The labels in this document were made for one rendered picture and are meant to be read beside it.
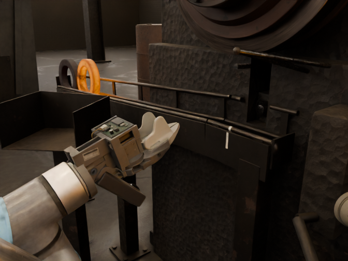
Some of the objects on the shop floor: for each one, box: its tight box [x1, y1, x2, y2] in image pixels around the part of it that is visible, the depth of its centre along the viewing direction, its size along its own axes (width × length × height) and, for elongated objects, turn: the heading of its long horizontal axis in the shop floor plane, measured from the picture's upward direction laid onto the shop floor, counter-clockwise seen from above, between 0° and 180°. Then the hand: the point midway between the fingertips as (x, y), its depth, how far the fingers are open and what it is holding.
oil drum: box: [136, 23, 162, 103], centre depth 377 cm, size 59×59×89 cm
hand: (173, 130), depth 63 cm, fingers closed
